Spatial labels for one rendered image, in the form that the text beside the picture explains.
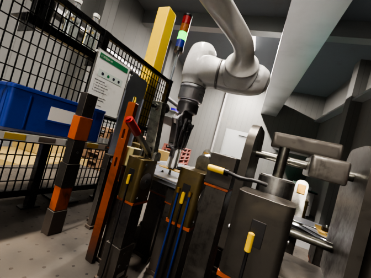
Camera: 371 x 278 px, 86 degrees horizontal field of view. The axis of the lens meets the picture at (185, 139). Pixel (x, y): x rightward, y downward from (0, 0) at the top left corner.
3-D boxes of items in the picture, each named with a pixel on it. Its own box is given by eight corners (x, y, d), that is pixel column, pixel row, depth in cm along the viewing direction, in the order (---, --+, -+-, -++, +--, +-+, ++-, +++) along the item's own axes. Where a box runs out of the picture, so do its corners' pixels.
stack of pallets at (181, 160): (168, 164, 874) (174, 144, 875) (186, 170, 847) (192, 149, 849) (155, 165, 751) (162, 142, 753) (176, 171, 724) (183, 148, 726)
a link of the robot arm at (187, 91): (208, 92, 73) (205, 108, 73) (187, 90, 77) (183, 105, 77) (200, 83, 65) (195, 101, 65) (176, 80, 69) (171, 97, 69)
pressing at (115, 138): (128, 155, 88) (148, 82, 89) (108, 154, 78) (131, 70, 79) (127, 155, 89) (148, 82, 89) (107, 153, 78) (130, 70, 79)
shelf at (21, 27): (106, 70, 103) (115, 37, 103) (26, 25, 70) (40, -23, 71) (88, 68, 109) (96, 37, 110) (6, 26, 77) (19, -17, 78)
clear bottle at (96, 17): (95, 55, 102) (106, 18, 102) (84, 49, 96) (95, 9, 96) (88, 55, 105) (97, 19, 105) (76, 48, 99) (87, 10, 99)
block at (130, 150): (110, 260, 63) (141, 149, 64) (101, 265, 60) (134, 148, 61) (103, 255, 65) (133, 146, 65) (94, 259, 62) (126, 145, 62)
